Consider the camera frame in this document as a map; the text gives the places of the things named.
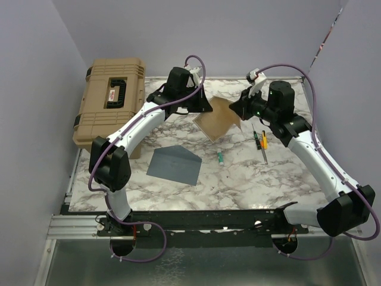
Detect tan letter paper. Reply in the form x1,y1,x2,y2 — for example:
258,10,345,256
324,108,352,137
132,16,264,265
193,96,242,142

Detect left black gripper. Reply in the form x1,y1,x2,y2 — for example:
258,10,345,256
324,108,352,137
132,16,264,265
177,83,213,113

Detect grey paper envelope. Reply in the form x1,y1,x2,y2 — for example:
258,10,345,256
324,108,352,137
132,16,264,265
146,145,202,186

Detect tan plastic tool case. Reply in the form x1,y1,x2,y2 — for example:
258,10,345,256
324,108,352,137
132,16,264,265
73,58,145,151

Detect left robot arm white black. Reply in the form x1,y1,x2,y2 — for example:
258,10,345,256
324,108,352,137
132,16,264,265
88,64,212,235

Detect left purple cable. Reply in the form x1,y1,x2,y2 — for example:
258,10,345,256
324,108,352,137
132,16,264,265
88,55,207,263

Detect orange handled metal tool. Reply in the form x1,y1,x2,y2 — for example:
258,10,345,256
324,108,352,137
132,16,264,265
260,140,268,165

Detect green white glue stick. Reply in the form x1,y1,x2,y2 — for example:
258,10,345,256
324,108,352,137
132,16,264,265
217,150,224,166

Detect green handled screwdriver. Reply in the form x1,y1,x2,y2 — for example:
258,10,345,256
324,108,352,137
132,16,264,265
252,125,261,150

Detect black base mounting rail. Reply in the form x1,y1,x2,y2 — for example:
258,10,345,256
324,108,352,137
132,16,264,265
59,204,310,250

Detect purple cable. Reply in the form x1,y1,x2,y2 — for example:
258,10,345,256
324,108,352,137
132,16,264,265
88,55,207,263
252,63,379,260

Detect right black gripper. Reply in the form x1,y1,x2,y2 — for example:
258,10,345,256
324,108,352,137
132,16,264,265
229,85,277,123

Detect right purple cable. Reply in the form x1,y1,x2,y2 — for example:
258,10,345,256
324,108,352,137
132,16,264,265
252,63,379,260

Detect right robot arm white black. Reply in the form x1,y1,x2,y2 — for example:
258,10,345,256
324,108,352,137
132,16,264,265
229,80,375,237

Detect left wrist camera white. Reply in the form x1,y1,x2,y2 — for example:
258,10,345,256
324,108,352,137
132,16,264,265
184,64,204,88

